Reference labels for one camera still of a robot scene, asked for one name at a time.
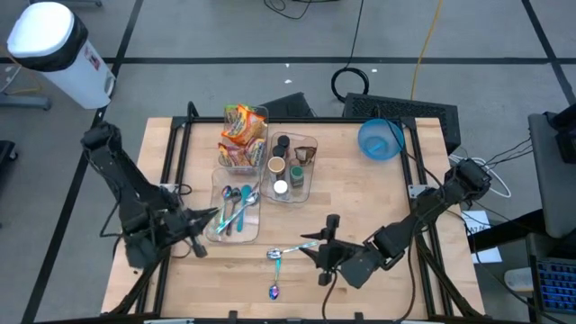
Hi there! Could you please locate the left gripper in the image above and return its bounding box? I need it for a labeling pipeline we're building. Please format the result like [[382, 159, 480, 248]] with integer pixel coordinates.
[[157, 204, 222, 261]]

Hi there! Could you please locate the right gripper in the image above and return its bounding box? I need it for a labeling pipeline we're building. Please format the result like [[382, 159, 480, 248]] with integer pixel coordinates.
[[298, 213, 364, 288]]

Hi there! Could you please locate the iridescent rainbow spoon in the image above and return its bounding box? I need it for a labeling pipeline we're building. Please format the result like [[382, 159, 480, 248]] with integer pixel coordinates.
[[218, 185, 234, 230], [268, 256, 284, 302]]

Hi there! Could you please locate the clear plastic bin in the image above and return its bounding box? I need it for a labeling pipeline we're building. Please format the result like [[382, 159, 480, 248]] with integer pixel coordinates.
[[259, 131, 320, 204], [205, 167, 263, 245], [218, 103, 270, 176]]

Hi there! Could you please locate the silver spoon teal patterned handle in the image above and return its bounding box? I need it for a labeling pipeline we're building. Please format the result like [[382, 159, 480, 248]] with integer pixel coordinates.
[[265, 240, 321, 261], [214, 191, 261, 236]]

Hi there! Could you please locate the teal plastic spoon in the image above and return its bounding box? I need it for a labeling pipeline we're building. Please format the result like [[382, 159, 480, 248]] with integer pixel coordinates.
[[237, 184, 254, 233]]

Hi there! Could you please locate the white lid spice jar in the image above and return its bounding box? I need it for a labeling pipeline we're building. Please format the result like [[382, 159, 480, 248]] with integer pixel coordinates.
[[273, 178, 290, 202]]

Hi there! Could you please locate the red ramen packet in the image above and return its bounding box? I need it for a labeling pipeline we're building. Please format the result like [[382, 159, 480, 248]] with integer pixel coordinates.
[[218, 142, 248, 168]]

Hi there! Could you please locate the yellow pink ramen packet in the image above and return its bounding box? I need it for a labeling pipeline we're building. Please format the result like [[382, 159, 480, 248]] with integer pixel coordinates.
[[245, 137, 267, 167]]

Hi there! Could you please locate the tan lid spice jar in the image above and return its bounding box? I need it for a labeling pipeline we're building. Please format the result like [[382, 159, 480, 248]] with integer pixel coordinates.
[[266, 156, 287, 177]]

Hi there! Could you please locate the orange yellow ramen packet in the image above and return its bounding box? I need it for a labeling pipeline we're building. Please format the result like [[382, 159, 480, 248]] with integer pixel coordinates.
[[220, 103, 267, 146]]

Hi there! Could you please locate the blue plastic bowl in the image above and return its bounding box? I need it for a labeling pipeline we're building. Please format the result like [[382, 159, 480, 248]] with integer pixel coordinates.
[[357, 118, 405, 161]]

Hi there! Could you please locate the black tilted panel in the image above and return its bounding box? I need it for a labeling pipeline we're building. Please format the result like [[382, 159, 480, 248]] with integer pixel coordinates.
[[259, 91, 316, 119]]

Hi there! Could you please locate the white paper sheet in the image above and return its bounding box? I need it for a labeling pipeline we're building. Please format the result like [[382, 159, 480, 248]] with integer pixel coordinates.
[[461, 210, 503, 266]]

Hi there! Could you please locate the black computer case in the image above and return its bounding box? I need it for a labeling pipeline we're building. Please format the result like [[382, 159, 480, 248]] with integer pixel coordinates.
[[341, 92, 463, 155]]

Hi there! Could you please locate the black desk beam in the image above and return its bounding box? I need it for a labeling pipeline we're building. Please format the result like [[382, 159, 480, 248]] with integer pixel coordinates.
[[467, 207, 548, 253]]

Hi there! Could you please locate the white computer mouse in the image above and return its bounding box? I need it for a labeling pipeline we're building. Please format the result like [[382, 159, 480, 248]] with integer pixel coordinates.
[[503, 267, 536, 293]]

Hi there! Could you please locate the white trash can black bag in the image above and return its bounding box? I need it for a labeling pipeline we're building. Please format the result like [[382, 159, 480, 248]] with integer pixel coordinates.
[[6, 1, 117, 111]]

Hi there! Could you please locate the backlit keyboard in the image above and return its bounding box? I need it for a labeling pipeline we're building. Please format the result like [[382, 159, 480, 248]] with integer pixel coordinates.
[[529, 254, 576, 315]]

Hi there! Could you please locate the grey desk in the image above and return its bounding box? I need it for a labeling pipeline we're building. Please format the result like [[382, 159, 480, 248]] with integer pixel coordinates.
[[526, 112, 576, 239]]

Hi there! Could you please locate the black desk device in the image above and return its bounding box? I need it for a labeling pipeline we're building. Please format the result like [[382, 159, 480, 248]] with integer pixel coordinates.
[[543, 103, 576, 166]]

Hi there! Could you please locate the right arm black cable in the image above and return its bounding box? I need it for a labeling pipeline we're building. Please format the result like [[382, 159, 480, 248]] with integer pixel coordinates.
[[319, 245, 419, 324]]

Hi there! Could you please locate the black aluminium table frame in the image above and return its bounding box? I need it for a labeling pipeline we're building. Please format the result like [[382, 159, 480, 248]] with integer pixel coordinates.
[[101, 101, 487, 324]]

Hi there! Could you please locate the long black arm cable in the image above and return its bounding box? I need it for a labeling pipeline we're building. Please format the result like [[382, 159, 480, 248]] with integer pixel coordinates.
[[381, 117, 451, 190]]

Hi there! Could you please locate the long black coiled cable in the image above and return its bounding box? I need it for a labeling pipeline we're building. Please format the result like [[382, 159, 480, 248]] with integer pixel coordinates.
[[330, 0, 371, 104]]

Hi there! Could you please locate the white cable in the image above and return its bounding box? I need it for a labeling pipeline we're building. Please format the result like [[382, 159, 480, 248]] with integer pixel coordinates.
[[449, 152, 513, 199]]

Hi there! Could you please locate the long yellow cable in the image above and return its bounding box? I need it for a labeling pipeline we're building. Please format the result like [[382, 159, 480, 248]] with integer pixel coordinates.
[[409, 0, 445, 101]]

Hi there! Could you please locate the black floor cable loop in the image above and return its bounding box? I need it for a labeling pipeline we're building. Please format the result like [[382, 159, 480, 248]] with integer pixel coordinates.
[[263, 0, 343, 22]]

